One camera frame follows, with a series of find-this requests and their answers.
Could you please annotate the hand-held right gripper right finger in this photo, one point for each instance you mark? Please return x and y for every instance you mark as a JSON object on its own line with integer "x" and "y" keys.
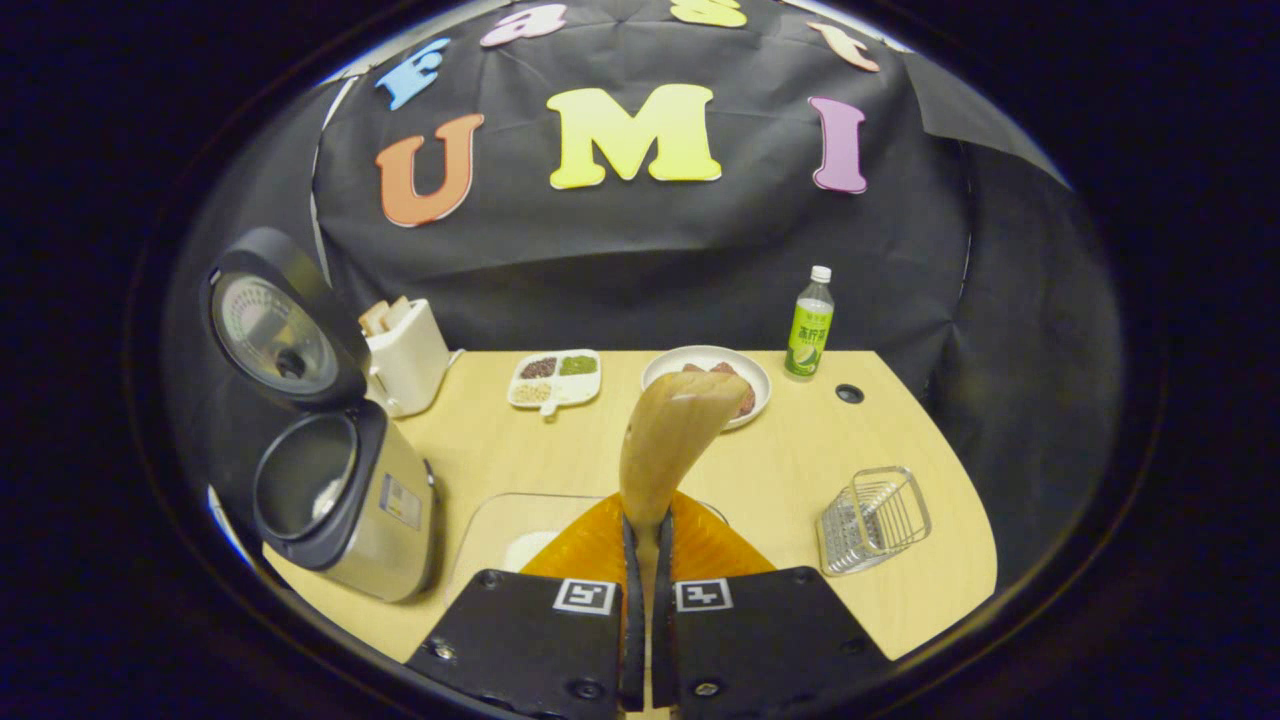
{"x": 664, "y": 640}

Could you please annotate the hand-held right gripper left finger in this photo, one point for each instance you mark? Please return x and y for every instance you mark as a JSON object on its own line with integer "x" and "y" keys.
{"x": 633, "y": 640}

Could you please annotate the wooden spoon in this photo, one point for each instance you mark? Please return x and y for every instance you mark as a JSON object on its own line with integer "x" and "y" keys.
{"x": 670, "y": 430}

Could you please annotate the dark grey rice cooker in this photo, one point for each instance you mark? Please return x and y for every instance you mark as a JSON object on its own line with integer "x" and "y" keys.
{"x": 390, "y": 520}

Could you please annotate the white divided grain plate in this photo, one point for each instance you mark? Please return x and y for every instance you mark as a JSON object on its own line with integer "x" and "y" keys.
{"x": 580, "y": 391}

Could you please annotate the brown meat slice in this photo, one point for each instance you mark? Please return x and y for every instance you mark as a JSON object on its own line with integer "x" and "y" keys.
{"x": 722, "y": 368}
{"x": 746, "y": 398}

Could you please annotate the white round plate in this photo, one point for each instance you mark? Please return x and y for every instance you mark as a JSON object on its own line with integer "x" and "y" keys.
{"x": 665, "y": 368}

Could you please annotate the green drink bottle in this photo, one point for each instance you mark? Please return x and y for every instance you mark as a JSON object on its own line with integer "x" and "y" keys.
{"x": 808, "y": 345}

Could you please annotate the white toaster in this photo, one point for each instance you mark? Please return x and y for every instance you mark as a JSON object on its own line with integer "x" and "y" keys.
{"x": 410, "y": 365}

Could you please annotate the black backdrop cloth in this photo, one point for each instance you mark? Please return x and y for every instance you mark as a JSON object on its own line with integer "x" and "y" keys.
{"x": 650, "y": 260}

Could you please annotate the toast bread slice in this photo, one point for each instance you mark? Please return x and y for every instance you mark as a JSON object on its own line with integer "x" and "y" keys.
{"x": 375, "y": 318}
{"x": 398, "y": 310}

